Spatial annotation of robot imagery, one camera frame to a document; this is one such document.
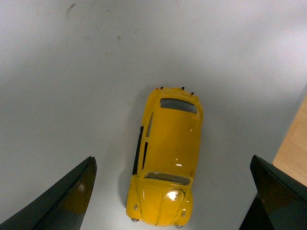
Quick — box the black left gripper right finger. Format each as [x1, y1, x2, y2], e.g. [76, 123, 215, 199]
[240, 155, 307, 230]

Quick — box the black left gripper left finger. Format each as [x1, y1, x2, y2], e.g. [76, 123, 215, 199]
[0, 156, 97, 230]

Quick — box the yellow beetle toy car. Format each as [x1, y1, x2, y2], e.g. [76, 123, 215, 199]
[126, 87, 203, 229]

